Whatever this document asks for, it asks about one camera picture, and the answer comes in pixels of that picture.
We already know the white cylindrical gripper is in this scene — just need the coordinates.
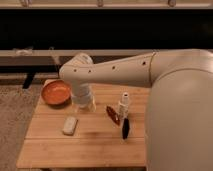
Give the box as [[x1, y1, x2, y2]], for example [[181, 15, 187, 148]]
[[71, 84, 96, 112]]

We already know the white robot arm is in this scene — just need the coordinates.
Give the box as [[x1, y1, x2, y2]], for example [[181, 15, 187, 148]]
[[59, 49, 213, 171]]

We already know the orange bowl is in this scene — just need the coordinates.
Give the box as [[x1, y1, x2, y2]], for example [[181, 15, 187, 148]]
[[41, 80, 71, 105]]

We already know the brown snack bag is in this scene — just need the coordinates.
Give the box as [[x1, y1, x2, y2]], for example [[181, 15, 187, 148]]
[[106, 106, 120, 125]]

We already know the wooden table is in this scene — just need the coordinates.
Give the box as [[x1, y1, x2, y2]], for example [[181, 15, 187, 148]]
[[16, 84, 149, 169]]

